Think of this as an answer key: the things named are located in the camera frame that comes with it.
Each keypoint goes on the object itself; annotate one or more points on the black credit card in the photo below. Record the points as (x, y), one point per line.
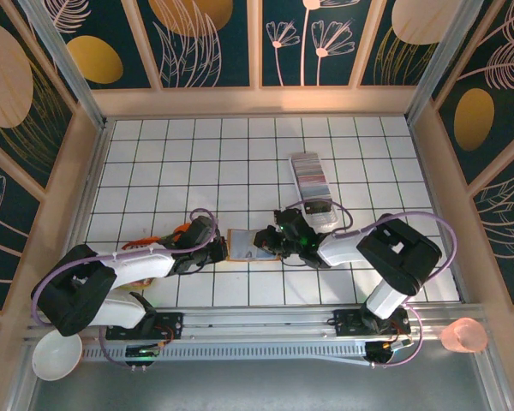
(318, 208)

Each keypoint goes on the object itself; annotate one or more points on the pink plastic cup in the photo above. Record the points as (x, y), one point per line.
(462, 336)

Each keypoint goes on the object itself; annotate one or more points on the aluminium frame post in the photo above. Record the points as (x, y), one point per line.
(442, 64)
(69, 68)

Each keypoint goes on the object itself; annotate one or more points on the white bowl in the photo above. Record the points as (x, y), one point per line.
(53, 364)

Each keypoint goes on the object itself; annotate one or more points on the black controller board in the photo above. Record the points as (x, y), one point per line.
(385, 352)
(141, 355)

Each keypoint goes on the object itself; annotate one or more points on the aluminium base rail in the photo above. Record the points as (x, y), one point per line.
(257, 325)

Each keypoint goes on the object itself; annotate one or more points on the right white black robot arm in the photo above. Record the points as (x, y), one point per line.
(338, 252)

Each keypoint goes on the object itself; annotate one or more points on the row of assorted credit cards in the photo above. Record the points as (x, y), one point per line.
(309, 175)

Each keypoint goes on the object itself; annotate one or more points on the colourful snack bag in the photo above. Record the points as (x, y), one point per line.
(137, 245)

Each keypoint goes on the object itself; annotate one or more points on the orange plush ball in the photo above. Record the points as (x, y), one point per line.
(183, 229)

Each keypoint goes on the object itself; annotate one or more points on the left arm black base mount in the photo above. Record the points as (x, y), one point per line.
(167, 325)

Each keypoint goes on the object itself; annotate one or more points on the orange leather card holder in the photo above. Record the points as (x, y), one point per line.
(240, 244)

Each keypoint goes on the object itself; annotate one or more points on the clear plastic card tray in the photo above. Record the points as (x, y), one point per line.
(308, 175)

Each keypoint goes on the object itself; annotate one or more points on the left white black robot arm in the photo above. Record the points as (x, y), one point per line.
(133, 267)

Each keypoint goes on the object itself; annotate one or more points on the aluminium side rail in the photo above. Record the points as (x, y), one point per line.
(428, 171)
(85, 214)

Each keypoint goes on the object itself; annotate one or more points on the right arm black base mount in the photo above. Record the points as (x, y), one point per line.
(347, 322)

